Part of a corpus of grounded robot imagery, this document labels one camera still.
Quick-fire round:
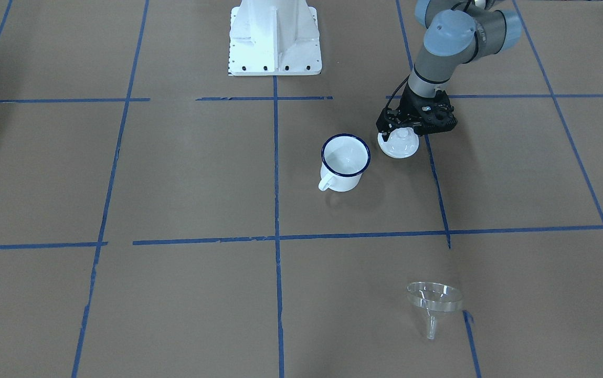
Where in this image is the white enamel mug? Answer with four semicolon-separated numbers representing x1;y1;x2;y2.
318;133;371;192

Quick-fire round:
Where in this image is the white ceramic lid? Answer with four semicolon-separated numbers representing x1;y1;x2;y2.
377;127;420;160

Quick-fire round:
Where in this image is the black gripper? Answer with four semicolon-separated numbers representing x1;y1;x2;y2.
381;87;446;143

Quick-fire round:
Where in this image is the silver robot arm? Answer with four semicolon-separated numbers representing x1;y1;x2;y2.
376;1;522;142

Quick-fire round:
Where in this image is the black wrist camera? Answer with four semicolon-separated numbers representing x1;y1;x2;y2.
375;88;458;141

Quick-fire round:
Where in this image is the white camera mast pedestal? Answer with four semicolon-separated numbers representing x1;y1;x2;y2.
228;1;323;76

